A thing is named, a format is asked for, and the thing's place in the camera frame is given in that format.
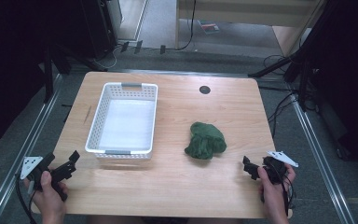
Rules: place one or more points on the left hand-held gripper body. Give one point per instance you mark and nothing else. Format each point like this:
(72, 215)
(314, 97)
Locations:
(34, 169)

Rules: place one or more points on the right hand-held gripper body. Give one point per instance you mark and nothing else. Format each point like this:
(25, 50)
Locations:
(276, 166)

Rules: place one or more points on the person's left hand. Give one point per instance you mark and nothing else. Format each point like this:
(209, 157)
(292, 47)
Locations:
(49, 199)

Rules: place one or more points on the person's right hand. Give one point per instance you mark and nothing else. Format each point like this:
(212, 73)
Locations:
(275, 196)

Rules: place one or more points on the green crumpled cloth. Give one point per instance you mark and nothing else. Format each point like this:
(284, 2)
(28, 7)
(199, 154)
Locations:
(205, 141)

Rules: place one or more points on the white plastic basket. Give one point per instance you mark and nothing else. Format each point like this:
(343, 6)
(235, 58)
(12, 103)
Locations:
(124, 124)

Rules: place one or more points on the black round table grommet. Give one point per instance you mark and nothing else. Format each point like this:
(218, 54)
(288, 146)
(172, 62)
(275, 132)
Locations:
(204, 90)

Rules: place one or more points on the black metal stand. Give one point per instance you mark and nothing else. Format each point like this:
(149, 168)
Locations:
(298, 59)
(48, 74)

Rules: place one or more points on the black cabinet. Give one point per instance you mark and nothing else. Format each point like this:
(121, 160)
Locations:
(98, 28)

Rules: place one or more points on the magazine on floor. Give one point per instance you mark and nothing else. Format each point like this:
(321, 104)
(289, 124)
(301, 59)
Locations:
(209, 26)

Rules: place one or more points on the light wooden shelf unit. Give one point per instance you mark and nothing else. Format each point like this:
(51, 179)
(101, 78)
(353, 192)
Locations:
(245, 11)

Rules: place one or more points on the metal floor rail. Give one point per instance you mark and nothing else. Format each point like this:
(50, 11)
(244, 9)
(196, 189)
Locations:
(320, 161)
(21, 149)

